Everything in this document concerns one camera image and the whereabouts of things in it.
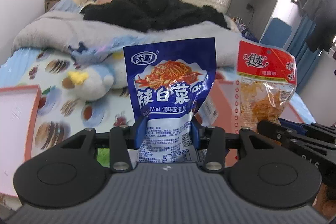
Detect blue white food packet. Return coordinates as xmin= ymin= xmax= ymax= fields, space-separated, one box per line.
xmin=123 ymin=37 xmax=218 ymax=164

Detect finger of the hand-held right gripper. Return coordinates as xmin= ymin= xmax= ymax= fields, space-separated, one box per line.
xmin=278 ymin=117 xmax=336 ymax=138
xmin=257 ymin=120 xmax=324 ymax=155

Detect brown cardboard box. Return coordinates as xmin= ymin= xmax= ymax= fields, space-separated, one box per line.
xmin=43 ymin=0 xmax=61 ymax=13

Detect red header clear packet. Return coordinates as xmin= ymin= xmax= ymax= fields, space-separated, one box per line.
xmin=231 ymin=40 xmax=297 ymax=132

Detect hanging dark clothes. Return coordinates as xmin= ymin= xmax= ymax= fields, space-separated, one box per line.
xmin=299 ymin=0 xmax=336 ymax=52

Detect cartoon print blanket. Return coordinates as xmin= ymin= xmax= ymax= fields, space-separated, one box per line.
xmin=50 ymin=0 xmax=137 ymax=67

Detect blue curtain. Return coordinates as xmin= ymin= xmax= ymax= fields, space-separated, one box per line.
xmin=285 ymin=14 xmax=318 ymax=75

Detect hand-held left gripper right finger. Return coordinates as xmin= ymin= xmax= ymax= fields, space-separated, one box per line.
xmin=190 ymin=119 xmax=279 ymax=172

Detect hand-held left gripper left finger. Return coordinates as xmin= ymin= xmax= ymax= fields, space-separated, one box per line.
xmin=59 ymin=118 xmax=147 ymax=172

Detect grey duvet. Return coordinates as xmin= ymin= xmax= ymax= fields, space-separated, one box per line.
xmin=12 ymin=13 xmax=242 ymax=67

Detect orange storage box left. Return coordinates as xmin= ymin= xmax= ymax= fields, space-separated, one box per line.
xmin=0 ymin=84 xmax=42 ymax=197

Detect black clothing heap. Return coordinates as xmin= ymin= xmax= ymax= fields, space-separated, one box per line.
xmin=80 ymin=0 xmax=206 ymax=33

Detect person's right hand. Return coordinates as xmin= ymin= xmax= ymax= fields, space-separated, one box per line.
xmin=318 ymin=184 xmax=336 ymax=216

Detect pink cardboard box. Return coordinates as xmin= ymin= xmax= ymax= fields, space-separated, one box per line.
xmin=196 ymin=79 xmax=307 ymax=169

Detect blue covered chair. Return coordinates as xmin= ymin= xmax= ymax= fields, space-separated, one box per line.
xmin=262 ymin=17 xmax=292 ymax=50

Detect white blue plush penguin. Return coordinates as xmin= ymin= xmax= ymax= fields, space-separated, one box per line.
xmin=62 ymin=52 xmax=132 ymax=102

